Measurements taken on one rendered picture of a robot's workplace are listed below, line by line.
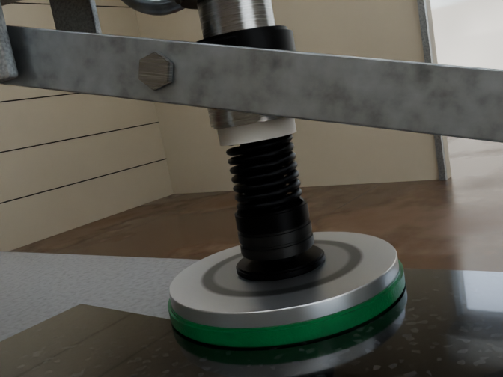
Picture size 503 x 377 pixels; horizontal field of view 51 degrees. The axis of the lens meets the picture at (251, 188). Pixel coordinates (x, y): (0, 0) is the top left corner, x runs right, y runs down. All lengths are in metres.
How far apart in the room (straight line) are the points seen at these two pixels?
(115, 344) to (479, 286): 0.31
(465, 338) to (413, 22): 5.00
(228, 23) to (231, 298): 0.22
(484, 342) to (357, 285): 0.10
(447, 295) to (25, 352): 0.37
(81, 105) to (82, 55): 6.11
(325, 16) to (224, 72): 5.29
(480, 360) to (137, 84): 0.32
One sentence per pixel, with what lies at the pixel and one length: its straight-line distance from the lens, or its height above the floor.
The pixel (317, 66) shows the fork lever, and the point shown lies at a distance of 0.41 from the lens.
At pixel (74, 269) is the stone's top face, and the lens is 0.78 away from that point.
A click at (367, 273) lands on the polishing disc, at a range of 0.45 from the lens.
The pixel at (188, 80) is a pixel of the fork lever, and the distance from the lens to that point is 0.43.
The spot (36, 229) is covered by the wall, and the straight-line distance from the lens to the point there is 6.15.
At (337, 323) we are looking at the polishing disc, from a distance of 0.42.
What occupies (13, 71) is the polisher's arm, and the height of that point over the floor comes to 1.11.
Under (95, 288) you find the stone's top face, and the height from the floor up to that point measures 0.87.
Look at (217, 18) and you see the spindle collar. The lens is 0.46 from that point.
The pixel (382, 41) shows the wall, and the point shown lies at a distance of 5.44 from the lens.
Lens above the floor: 1.05
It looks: 9 degrees down
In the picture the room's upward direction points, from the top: 10 degrees counter-clockwise
